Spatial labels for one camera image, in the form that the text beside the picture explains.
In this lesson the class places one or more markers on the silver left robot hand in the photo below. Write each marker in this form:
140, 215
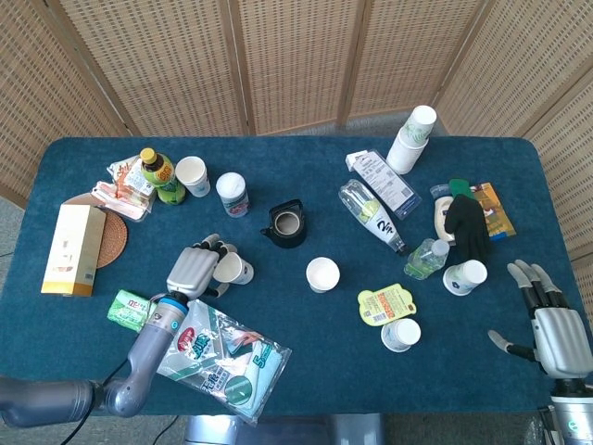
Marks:
192, 269

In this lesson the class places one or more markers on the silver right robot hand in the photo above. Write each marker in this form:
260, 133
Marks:
560, 343

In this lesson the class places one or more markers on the white paper cup blue print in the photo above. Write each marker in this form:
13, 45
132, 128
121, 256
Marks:
238, 271
400, 334
191, 172

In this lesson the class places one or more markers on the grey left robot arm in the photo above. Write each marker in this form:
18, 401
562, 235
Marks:
148, 343

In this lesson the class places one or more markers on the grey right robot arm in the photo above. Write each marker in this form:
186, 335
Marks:
574, 417

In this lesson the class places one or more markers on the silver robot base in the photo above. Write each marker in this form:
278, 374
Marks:
282, 431

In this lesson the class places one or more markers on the white paper cup blue logo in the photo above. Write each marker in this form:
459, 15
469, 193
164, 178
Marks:
463, 277

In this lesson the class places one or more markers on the plain white paper cup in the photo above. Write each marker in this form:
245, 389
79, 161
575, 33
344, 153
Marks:
404, 155
322, 273

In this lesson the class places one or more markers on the paper cup green leaf print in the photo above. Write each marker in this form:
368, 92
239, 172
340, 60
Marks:
420, 123

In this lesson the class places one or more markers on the green tissue pack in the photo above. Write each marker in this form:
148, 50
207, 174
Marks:
122, 310

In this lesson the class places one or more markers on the brown woven round coaster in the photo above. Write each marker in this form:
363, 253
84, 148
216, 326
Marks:
112, 238

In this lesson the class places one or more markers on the white wet wipes canister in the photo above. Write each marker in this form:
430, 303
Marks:
233, 192

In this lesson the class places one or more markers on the pink and white snack packet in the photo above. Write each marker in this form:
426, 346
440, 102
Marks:
122, 206

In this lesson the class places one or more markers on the green tea bottle yellow cap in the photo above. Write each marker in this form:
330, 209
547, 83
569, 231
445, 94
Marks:
164, 178

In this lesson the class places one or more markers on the black cast iron teapot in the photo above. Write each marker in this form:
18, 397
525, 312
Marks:
289, 237

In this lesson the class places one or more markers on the clear bag of cleaning cloths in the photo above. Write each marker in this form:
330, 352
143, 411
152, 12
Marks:
231, 366

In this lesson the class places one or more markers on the white snack packet orange print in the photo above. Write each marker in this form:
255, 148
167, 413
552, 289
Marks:
132, 178

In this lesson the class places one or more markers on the beige and gold carton box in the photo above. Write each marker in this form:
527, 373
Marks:
74, 245

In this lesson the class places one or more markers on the brown round wooden board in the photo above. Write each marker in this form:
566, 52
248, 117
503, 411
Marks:
81, 199

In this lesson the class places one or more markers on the black and green work glove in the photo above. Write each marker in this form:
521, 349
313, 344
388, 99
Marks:
469, 220

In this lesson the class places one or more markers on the small clear green-tinted bottle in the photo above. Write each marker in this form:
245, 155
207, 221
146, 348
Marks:
426, 258

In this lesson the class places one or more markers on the cream tube clear cap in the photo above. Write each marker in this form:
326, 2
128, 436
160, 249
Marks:
441, 215

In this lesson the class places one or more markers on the yellow-green cloud-shaped package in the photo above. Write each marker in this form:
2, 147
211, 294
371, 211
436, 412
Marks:
387, 303

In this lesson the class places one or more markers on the clear bottle black label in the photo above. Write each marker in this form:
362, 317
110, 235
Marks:
373, 215

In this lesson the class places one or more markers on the blue white carton box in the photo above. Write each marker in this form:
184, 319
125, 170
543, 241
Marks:
384, 183

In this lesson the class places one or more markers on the woven bamboo folding screen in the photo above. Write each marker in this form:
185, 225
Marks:
296, 55

